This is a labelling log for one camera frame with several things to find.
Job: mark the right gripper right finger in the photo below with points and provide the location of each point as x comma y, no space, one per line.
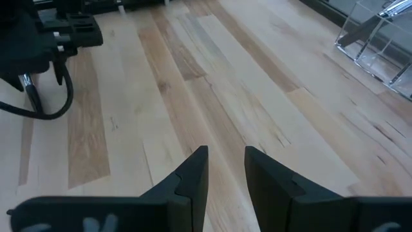
270,196

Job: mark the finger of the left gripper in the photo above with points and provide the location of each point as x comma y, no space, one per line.
11,80
58,72

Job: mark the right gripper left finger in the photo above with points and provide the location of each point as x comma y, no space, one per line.
185,196

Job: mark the black pen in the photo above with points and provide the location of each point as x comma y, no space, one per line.
360,32
402,72
25,80

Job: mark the clear acrylic organizer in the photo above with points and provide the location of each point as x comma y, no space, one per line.
380,67

